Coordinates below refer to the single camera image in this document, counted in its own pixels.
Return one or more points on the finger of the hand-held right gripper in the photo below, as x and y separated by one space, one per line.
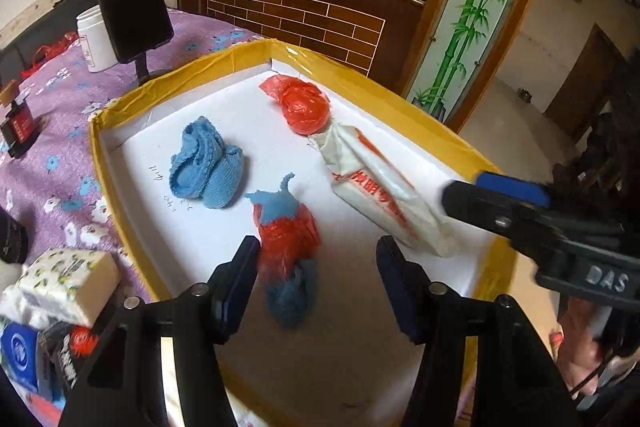
470 207
510 188

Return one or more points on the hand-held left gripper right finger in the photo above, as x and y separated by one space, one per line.
395 292

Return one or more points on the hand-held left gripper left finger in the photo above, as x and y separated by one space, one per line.
240 292

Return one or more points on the white packet with red print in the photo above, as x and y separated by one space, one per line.
375 177

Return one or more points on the lemon print tissue pack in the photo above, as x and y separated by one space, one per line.
65 282

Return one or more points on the yellow cardboard box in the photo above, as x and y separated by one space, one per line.
125 107

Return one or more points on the blue floral tissue pack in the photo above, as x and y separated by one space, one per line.
17 352

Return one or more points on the person's right hand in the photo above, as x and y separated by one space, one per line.
580 347

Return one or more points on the small floor object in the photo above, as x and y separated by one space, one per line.
525 96

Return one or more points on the brown wooden door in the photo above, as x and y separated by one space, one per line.
585 77

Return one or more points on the blue knitted cloth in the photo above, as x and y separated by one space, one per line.
205 162

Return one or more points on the black snack packet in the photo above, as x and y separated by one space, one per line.
67 357

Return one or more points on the bamboo painted glass panel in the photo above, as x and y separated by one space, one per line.
475 7

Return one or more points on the red plastic bag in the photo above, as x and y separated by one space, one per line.
300 104

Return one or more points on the purple floral tablecloth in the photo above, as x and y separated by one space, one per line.
60 187

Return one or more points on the black electric motor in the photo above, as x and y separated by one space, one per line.
10 237

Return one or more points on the black phone stand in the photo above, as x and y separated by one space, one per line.
145 69

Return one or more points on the wooden cabinet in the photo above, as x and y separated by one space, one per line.
310 12

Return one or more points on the red black small device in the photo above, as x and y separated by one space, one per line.
20 124

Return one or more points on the white plastic jar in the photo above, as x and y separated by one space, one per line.
95 42

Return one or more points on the red bag on sofa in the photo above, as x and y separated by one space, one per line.
50 49

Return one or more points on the black sofa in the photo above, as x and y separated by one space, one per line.
15 52

